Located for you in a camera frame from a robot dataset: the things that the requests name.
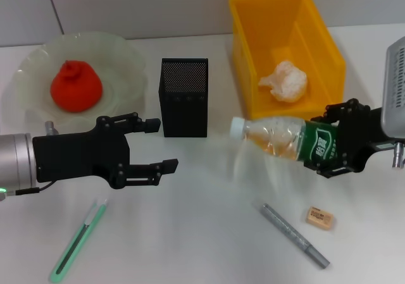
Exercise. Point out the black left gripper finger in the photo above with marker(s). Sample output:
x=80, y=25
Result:
x=139, y=124
x=148, y=171

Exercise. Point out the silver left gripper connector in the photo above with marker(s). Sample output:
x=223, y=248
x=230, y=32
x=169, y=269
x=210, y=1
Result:
x=50, y=128

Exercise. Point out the white paper ball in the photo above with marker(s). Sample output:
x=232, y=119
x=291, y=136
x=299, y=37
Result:
x=288, y=83

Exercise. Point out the clear bottle with green label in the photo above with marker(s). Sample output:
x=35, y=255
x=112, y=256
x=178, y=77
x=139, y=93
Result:
x=269, y=135

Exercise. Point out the yellow plastic bin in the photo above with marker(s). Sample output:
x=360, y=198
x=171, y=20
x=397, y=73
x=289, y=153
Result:
x=275, y=28

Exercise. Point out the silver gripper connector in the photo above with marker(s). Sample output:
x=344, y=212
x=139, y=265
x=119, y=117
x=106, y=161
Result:
x=50, y=128
x=398, y=154

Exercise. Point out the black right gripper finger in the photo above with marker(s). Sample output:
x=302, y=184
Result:
x=332, y=113
x=329, y=170

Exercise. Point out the grey marker pen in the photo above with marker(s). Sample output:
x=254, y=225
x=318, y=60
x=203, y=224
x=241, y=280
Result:
x=291, y=233

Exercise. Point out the black mesh pen holder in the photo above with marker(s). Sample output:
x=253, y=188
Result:
x=186, y=122

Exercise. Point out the pale green glass fruit plate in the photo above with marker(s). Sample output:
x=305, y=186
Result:
x=120, y=75

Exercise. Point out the green utility knife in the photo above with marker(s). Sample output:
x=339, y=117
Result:
x=79, y=236

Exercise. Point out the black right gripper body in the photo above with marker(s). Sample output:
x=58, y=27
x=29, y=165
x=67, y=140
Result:
x=357, y=138

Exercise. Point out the beige eraser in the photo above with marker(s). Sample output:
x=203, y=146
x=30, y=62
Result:
x=320, y=217

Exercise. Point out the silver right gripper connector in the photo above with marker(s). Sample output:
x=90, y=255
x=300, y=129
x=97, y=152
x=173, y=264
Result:
x=398, y=154

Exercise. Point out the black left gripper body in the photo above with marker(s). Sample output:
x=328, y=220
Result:
x=79, y=154

